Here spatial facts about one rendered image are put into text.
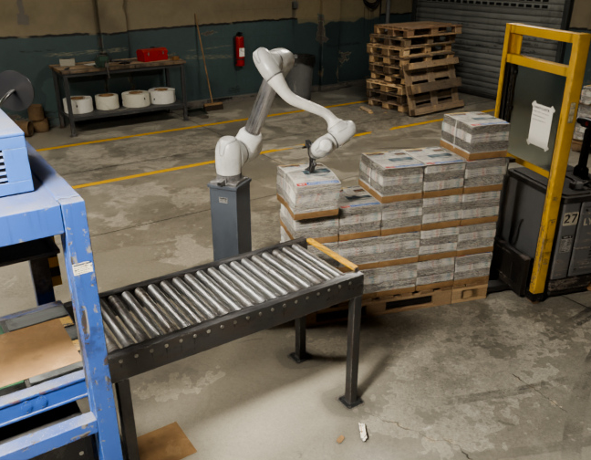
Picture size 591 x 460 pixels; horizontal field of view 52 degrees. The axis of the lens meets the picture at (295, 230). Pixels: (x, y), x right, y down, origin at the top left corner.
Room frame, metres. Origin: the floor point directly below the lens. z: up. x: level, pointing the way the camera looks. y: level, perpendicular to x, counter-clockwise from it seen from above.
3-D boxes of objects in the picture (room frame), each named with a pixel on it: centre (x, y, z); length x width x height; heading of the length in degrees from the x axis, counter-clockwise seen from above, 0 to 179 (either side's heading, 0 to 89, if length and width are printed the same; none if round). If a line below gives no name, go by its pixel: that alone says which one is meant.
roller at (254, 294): (2.66, 0.26, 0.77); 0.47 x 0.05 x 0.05; 34
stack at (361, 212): (3.80, -0.50, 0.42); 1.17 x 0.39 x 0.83; 106
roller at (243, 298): (2.62, 0.31, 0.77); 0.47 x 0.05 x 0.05; 34
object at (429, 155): (3.91, -0.91, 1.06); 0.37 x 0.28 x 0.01; 18
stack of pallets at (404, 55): (10.45, -1.95, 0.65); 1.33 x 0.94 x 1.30; 128
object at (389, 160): (3.82, -0.64, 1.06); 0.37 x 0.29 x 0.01; 17
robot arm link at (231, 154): (3.59, 0.40, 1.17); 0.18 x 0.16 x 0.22; 153
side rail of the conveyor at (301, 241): (2.80, 0.50, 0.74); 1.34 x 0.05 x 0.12; 124
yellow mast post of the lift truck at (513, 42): (4.44, -1.52, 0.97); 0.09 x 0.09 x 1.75; 16
